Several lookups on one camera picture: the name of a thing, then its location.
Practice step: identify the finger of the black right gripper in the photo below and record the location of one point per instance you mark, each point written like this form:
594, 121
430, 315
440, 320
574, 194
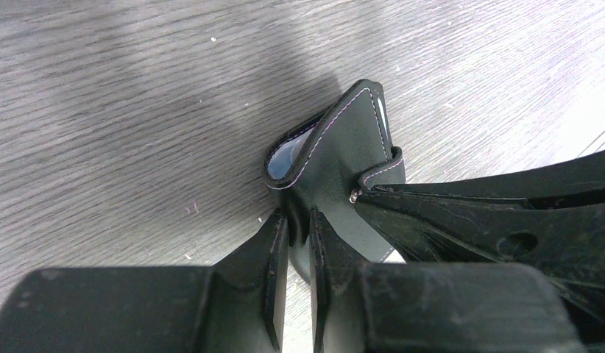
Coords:
551, 218

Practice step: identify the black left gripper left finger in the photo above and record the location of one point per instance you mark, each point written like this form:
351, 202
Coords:
235, 305

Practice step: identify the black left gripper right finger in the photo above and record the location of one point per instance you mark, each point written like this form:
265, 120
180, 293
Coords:
359, 306

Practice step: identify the black leather card holder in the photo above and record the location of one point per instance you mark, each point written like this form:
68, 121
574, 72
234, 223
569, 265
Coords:
326, 163

